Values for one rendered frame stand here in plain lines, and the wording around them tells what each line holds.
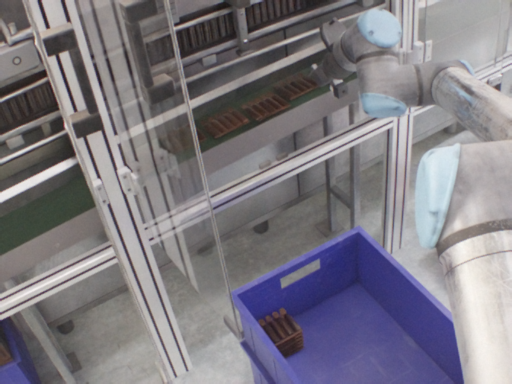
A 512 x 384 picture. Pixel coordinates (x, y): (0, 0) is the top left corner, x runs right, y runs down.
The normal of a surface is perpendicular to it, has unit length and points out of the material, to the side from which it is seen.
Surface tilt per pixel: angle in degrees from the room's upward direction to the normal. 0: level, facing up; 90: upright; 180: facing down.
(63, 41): 90
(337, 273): 90
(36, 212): 2
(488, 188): 23
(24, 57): 90
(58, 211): 2
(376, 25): 40
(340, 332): 0
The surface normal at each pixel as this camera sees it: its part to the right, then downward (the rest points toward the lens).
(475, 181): -0.18, -0.30
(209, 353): -0.11, -0.73
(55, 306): 0.52, 0.53
